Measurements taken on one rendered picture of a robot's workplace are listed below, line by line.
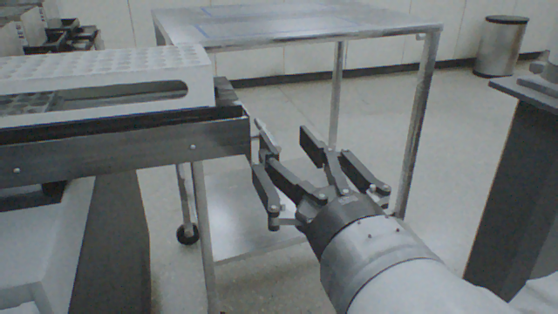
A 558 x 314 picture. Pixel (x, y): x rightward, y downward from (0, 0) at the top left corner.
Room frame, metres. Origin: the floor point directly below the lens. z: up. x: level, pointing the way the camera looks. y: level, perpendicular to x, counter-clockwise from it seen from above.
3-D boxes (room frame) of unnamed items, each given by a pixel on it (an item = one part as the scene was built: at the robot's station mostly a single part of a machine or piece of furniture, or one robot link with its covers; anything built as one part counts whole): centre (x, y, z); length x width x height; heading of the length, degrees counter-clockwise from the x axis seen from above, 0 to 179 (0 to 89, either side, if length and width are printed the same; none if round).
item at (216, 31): (1.02, -0.02, 0.41); 0.67 x 0.46 x 0.82; 111
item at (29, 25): (0.68, 0.43, 0.85); 0.12 x 0.02 x 0.06; 16
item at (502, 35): (3.17, -1.78, 0.23); 0.38 x 0.31 x 0.46; 17
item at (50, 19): (0.83, 0.47, 0.85); 0.12 x 0.02 x 0.06; 16
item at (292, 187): (0.35, -0.02, 0.75); 0.11 x 0.01 x 0.04; 33
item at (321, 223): (0.30, -0.06, 0.75); 0.09 x 0.08 x 0.07; 17
